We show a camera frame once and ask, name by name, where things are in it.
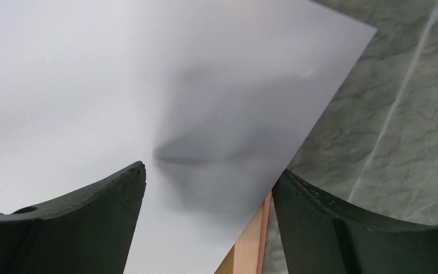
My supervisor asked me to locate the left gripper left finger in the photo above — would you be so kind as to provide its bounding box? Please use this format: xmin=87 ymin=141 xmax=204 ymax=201
xmin=0 ymin=162 xmax=146 ymax=273

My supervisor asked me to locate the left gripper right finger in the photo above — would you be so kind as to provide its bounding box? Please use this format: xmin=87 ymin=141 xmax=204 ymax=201
xmin=273 ymin=170 xmax=438 ymax=274

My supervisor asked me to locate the orange wooden picture frame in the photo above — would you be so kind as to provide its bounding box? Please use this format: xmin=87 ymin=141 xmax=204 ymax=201
xmin=216 ymin=193 xmax=272 ymax=274

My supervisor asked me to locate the white photo sheet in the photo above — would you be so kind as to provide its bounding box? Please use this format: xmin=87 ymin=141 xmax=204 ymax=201
xmin=0 ymin=1 xmax=376 ymax=273

